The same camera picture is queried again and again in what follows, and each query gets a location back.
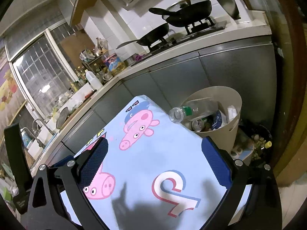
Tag clear plastic bottle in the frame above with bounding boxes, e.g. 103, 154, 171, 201
169, 97, 219, 123

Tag dark blue milk carton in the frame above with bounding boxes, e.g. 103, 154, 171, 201
211, 110, 227, 130

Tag white tissue pack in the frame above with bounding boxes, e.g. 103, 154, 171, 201
227, 105, 237, 122

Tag green snack bag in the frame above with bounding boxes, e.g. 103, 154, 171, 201
191, 118, 207, 132

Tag beige round trash bin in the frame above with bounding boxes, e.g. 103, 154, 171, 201
183, 86, 242, 153

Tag barred kitchen window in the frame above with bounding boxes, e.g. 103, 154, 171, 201
4, 23, 82, 118

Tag chrome sink faucet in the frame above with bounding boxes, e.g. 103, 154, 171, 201
20, 119, 56, 149

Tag round metal strainer lid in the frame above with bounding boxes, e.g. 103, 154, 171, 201
56, 107, 69, 129

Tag blue cartoon pig tablecloth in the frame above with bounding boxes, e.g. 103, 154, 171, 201
82, 95, 226, 229

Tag white plastic jug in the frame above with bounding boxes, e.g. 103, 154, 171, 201
85, 70, 103, 90

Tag cooking oil bottle blue label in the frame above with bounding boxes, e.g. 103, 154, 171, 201
106, 53, 126, 76

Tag grey cabinet fronts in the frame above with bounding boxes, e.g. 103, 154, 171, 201
35, 36, 277, 166

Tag black frying pan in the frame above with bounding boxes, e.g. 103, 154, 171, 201
116, 23, 169, 49

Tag gas stove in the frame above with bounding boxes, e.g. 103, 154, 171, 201
126, 20, 226, 67

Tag black wok with lid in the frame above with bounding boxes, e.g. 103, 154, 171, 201
148, 0, 214, 28

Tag colourful fruit wall poster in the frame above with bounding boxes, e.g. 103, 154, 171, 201
0, 47, 25, 139

